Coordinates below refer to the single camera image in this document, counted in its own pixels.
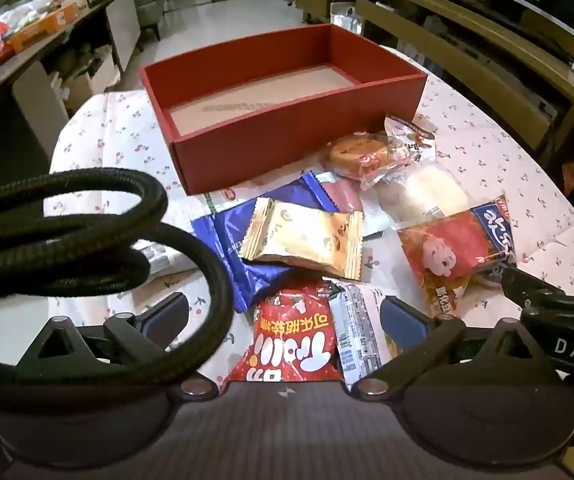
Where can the grey armchair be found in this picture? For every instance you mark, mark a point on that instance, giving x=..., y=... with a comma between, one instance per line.
x=149, y=5

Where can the beige snack packet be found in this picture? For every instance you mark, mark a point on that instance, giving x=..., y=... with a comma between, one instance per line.
x=307, y=235

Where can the red cardboard box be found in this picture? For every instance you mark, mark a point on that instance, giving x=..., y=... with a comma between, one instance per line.
x=277, y=145

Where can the rice cracker clear packet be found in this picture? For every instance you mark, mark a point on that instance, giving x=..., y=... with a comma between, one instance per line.
x=427, y=190

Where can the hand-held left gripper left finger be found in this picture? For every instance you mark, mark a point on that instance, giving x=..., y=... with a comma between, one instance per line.
x=167, y=316

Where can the cherry print tablecloth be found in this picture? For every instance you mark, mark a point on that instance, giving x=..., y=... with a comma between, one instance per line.
x=492, y=160

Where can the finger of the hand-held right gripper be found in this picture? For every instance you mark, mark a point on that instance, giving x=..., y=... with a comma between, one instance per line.
x=529, y=287

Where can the white barcode snack packet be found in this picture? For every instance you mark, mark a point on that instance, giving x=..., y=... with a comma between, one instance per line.
x=357, y=325

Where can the round cake clear packet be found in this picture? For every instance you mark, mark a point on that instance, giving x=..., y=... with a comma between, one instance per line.
x=362, y=152

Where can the blue snack packet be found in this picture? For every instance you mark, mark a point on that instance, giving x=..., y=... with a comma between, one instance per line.
x=227, y=240

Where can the cardboard boxes under desk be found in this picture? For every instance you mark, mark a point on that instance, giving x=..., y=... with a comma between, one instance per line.
x=89, y=75

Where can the red cartoon snack packet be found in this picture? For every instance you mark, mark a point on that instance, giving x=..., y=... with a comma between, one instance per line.
x=442, y=255

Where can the wooden bench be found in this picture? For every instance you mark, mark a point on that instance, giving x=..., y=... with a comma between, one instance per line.
x=467, y=60

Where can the red candy packet white letters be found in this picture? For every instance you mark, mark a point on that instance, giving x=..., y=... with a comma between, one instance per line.
x=287, y=340

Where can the pile of snack packets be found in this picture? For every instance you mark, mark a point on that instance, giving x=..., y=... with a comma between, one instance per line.
x=32, y=25

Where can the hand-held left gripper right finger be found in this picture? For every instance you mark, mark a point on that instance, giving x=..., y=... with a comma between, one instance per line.
x=403, y=322

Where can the white packet red print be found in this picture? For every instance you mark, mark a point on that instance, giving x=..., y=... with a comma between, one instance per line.
x=412, y=135

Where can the clear plastic bag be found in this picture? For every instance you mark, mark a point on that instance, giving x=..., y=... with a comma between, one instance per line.
x=348, y=17

